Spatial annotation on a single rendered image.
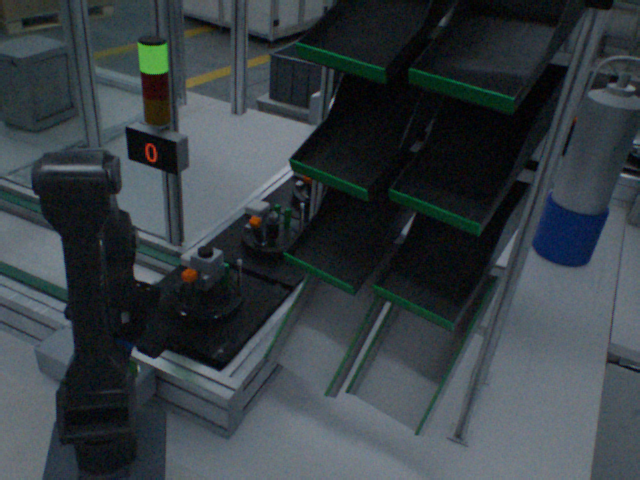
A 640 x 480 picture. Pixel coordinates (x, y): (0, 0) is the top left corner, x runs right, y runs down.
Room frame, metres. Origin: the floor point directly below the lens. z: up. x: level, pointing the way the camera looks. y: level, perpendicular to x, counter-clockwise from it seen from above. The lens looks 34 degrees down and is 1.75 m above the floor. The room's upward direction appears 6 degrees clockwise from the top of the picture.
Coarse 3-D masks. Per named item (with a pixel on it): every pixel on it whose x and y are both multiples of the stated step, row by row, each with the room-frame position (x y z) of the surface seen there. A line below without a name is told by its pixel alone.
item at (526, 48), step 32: (480, 0) 0.85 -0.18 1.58; (512, 0) 0.84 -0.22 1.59; (544, 0) 0.83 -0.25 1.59; (576, 0) 0.76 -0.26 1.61; (448, 32) 0.79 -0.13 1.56; (480, 32) 0.79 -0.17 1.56; (512, 32) 0.78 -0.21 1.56; (544, 32) 0.78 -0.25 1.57; (416, 64) 0.72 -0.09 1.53; (448, 64) 0.74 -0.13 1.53; (480, 64) 0.74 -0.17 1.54; (512, 64) 0.73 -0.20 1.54; (544, 64) 0.71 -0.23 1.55; (448, 96) 0.70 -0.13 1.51; (480, 96) 0.67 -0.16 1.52; (512, 96) 0.65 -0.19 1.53
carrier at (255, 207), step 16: (256, 208) 1.27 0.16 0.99; (288, 208) 1.20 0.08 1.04; (240, 224) 1.22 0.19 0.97; (272, 224) 1.15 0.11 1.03; (288, 224) 1.19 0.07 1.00; (304, 224) 1.25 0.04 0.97; (224, 240) 1.15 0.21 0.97; (240, 240) 1.15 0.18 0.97; (272, 240) 1.13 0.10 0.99; (288, 240) 1.14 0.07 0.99; (224, 256) 1.08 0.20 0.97; (240, 256) 1.09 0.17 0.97; (256, 256) 1.09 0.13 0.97; (272, 256) 1.09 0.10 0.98; (256, 272) 1.04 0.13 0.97; (272, 272) 1.04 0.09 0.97; (288, 272) 1.05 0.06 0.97; (288, 288) 1.01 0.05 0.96
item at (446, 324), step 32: (512, 192) 0.87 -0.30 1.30; (416, 224) 0.81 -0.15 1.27; (512, 224) 0.78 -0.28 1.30; (416, 256) 0.78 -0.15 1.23; (448, 256) 0.77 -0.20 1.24; (480, 256) 0.76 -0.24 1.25; (384, 288) 0.73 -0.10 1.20; (416, 288) 0.72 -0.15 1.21; (448, 288) 0.72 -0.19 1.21; (448, 320) 0.67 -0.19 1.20
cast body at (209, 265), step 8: (200, 248) 0.93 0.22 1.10; (208, 248) 0.93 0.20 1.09; (192, 256) 0.91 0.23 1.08; (200, 256) 0.91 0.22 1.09; (208, 256) 0.91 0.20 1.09; (216, 256) 0.92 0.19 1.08; (192, 264) 0.91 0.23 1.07; (200, 264) 0.91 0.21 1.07; (208, 264) 0.90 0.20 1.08; (216, 264) 0.92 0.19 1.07; (224, 264) 0.94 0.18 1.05; (200, 272) 0.91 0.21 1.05; (208, 272) 0.90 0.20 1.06; (216, 272) 0.92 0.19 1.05; (224, 272) 0.94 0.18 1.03; (200, 280) 0.89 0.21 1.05; (208, 280) 0.89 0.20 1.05; (216, 280) 0.92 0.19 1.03; (200, 288) 0.89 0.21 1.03; (208, 288) 0.89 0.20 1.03
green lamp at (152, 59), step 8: (144, 48) 1.08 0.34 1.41; (152, 48) 1.08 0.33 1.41; (160, 48) 1.09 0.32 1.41; (144, 56) 1.08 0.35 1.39; (152, 56) 1.08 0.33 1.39; (160, 56) 1.09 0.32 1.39; (144, 64) 1.08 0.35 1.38; (152, 64) 1.08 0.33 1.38; (160, 64) 1.09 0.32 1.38; (144, 72) 1.09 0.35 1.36; (152, 72) 1.08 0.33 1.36; (160, 72) 1.09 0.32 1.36
